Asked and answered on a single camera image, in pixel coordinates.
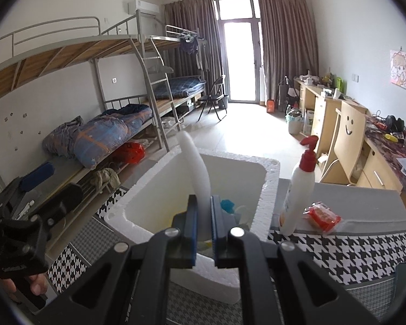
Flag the black folding chair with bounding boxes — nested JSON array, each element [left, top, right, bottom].
[[198, 74, 229, 122]]

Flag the metal bunk bed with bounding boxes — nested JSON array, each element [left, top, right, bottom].
[[0, 15, 171, 210], [150, 25, 210, 119]]

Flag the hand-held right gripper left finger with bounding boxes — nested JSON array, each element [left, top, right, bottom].
[[42, 194, 198, 325]]

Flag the brown curtain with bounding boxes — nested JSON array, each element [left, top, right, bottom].
[[164, 0, 224, 92], [257, 0, 320, 107]]

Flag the glass balcony door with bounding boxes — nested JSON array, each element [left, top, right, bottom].
[[215, 0, 263, 104]]

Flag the navy mattress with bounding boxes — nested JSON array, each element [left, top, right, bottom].
[[154, 76, 207, 98]]

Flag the red plastic bag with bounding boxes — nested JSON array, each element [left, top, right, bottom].
[[113, 142, 145, 165]]

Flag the white pump lotion bottle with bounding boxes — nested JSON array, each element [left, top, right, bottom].
[[279, 135, 320, 237]]

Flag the olive cloth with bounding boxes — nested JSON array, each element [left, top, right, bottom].
[[91, 167, 120, 190]]

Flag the wooden desk with patterned top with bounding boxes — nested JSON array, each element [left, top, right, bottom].
[[350, 122, 406, 197]]

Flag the white foam box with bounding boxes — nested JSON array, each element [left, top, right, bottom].
[[106, 149, 281, 305]]

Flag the red snack packet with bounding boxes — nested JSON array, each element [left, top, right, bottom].
[[304, 202, 342, 234]]

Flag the houndstooth tablecloth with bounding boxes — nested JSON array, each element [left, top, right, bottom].
[[47, 179, 406, 325]]

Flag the white air conditioner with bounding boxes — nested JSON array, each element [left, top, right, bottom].
[[128, 0, 159, 16]]

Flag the person's left hand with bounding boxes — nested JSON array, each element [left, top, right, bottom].
[[28, 272, 49, 297]]

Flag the hanging dark clothes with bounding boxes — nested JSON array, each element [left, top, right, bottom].
[[179, 35, 210, 72]]

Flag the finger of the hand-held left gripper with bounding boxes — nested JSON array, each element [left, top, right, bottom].
[[19, 161, 55, 192], [37, 183, 84, 231]]

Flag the wall poster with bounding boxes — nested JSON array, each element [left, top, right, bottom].
[[389, 50, 406, 93]]

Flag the white foam net sleeve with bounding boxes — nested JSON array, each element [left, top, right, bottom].
[[178, 130, 212, 204]]

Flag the plain wooden desk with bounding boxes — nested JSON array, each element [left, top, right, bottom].
[[293, 78, 368, 158]]

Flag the blue quilt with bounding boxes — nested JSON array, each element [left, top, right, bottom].
[[42, 104, 153, 169]]

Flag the wooden smiley face chair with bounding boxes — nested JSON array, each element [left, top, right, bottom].
[[320, 101, 368, 185]]

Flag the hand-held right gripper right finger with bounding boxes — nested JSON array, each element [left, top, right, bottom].
[[210, 194, 381, 325]]

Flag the waste bin with bag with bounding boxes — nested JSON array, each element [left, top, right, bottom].
[[286, 108, 306, 136]]

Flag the black round object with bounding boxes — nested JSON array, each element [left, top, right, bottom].
[[386, 115, 405, 132]]

